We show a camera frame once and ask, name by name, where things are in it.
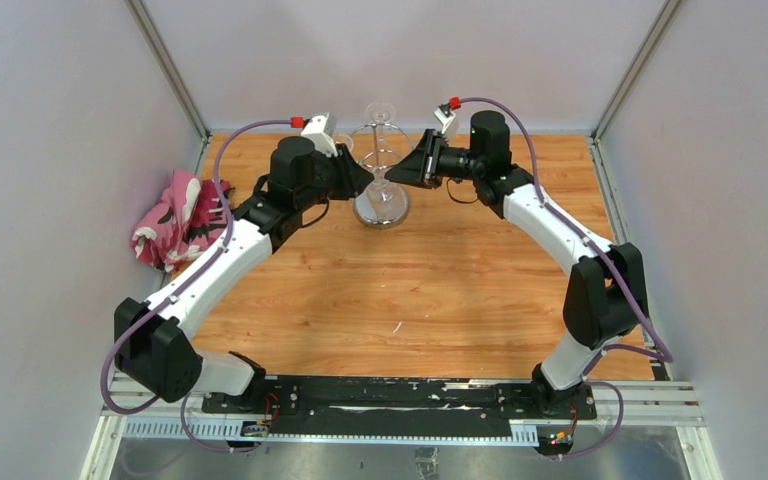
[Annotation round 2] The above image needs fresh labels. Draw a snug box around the aluminium frame rail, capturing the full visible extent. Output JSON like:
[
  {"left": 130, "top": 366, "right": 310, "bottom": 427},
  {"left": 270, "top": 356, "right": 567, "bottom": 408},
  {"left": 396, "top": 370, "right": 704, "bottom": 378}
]
[{"left": 99, "top": 374, "right": 705, "bottom": 450}]

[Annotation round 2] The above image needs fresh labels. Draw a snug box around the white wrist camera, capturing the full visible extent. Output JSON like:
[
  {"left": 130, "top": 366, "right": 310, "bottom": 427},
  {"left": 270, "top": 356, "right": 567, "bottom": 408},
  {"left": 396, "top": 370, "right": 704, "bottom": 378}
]
[
  {"left": 300, "top": 112, "right": 338, "bottom": 157},
  {"left": 434, "top": 104, "right": 459, "bottom": 142}
]

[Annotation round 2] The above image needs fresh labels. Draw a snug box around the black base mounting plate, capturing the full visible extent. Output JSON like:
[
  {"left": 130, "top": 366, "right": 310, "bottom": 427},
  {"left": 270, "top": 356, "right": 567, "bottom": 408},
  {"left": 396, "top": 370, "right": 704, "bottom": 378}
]
[{"left": 200, "top": 375, "right": 597, "bottom": 439}]

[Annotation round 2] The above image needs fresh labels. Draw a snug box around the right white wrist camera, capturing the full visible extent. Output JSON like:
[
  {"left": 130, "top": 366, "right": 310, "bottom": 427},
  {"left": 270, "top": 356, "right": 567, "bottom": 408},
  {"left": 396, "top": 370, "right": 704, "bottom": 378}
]
[{"left": 434, "top": 104, "right": 459, "bottom": 142}]

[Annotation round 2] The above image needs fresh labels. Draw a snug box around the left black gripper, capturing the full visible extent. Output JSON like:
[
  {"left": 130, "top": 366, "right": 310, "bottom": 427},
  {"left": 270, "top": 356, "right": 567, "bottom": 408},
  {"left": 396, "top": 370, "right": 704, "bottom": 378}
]
[{"left": 297, "top": 145, "right": 375, "bottom": 212}]

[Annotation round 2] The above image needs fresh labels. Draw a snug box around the clear wine glass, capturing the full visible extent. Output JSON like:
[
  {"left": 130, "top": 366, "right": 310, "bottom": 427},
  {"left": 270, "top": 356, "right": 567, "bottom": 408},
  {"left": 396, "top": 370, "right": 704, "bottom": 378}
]
[
  {"left": 355, "top": 167, "right": 409, "bottom": 228},
  {"left": 332, "top": 133, "right": 354, "bottom": 152},
  {"left": 366, "top": 102, "right": 396, "bottom": 126}
]

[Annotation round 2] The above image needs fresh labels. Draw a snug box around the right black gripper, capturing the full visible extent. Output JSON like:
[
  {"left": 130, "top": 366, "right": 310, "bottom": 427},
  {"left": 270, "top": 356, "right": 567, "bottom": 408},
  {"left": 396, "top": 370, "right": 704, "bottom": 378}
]
[{"left": 383, "top": 129, "right": 484, "bottom": 190}]

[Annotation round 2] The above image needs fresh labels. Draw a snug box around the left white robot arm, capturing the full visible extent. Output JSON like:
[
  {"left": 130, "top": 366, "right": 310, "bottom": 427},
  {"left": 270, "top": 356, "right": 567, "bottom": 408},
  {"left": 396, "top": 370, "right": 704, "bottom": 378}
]
[{"left": 108, "top": 136, "right": 374, "bottom": 413}]

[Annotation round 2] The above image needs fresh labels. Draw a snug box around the chrome wine glass rack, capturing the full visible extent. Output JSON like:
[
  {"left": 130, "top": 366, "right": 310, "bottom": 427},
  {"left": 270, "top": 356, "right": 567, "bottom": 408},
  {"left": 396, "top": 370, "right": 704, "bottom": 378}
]
[{"left": 349, "top": 122, "right": 414, "bottom": 229}]

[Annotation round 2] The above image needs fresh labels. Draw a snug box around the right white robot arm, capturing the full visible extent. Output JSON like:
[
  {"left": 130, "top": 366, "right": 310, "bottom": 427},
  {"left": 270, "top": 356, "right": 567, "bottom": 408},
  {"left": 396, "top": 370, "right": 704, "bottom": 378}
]
[{"left": 385, "top": 110, "right": 647, "bottom": 418}]

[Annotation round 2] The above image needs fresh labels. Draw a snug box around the pink camouflage cloth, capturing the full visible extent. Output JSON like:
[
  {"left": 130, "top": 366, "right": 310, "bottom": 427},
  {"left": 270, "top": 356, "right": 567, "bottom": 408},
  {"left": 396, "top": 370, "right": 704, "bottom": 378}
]
[{"left": 131, "top": 170, "right": 234, "bottom": 272}]

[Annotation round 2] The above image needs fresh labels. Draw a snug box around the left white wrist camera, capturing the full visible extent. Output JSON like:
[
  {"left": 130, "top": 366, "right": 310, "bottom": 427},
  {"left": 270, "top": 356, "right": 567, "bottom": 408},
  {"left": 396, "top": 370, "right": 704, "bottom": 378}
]
[{"left": 300, "top": 112, "right": 338, "bottom": 157}]

